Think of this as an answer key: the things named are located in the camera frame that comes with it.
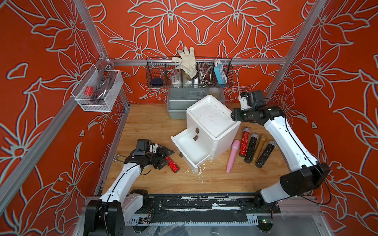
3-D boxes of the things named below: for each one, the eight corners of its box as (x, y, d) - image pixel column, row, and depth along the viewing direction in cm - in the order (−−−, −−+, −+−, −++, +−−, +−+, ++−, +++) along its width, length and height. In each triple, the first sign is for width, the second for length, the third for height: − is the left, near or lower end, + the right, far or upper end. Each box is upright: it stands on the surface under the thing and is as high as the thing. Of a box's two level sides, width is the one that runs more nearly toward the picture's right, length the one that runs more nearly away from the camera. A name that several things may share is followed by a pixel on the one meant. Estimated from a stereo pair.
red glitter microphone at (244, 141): (238, 156, 92) (240, 153, 89) (242, 130, 106) (244, 126, 102) (244, 158, 92) (246, 155, 88) (248, 131, 105) (250, 128, 102)
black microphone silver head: (243, 161, 90) (245, 159, 87) (251, 135, 102) (253, 132, 100) (250, 164, 88) (252, 162, 86) (257, 137, 101) (259, 134, 98)
